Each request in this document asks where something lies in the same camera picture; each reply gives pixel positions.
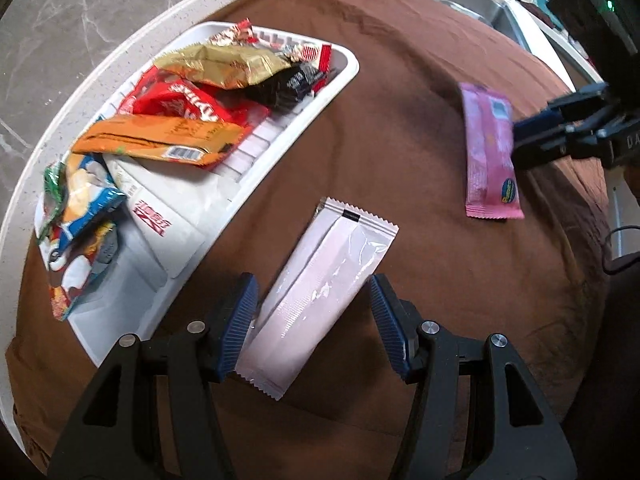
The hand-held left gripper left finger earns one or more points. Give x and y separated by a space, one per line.
237 320

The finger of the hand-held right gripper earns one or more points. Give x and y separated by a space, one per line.
540 152
537 125

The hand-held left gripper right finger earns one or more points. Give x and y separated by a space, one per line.
390 320

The pink snack bar packet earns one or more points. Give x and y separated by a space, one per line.
485 170

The pale translucent snack packet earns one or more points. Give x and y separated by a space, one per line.
320 285

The white ribbed plastic tray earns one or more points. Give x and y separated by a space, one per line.
125 310

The white packet with red print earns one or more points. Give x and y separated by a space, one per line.
180 210

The red chocolate ball packet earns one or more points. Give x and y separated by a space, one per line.
165 97

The brown tablecloth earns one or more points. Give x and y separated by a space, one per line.
400 85

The white orange cartoon packet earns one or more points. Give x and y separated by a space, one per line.
70 270

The blue cartoon snack packet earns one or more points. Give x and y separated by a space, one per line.
85 195

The orange snack packet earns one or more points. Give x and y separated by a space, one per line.
150 137

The green yellow snack packet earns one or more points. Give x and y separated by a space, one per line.
52 185

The red white foil packet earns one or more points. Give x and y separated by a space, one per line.
235 35
310 52

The black snack packet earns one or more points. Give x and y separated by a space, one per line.
285 85

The gold snack packet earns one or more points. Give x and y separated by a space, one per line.
225 65

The white round table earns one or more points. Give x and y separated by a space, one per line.
55 125

